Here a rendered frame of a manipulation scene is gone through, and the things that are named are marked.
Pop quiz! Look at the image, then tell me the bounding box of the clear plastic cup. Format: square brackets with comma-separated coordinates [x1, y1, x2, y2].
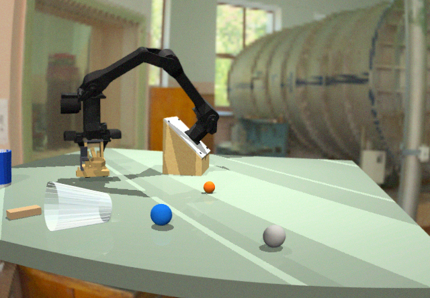
[44, 182, 112, 232]

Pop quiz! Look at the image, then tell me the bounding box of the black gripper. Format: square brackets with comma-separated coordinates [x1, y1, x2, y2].
[64, 113, 121, 151]

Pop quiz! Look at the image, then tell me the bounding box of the grey ball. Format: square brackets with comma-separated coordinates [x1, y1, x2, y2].
[263, 225, 286, 248]

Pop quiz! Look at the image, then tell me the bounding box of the blue cup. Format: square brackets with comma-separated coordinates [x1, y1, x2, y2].
[0, 150, 11, 188]

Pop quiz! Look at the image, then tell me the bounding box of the orange ball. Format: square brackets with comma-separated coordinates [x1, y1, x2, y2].
[204, 182, 215, 193]

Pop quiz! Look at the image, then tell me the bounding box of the blue ball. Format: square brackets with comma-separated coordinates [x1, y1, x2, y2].
[150, 204, 172, 226]

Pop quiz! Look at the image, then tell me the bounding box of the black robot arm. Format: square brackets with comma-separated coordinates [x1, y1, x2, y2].
[60, 46, 219, 145]

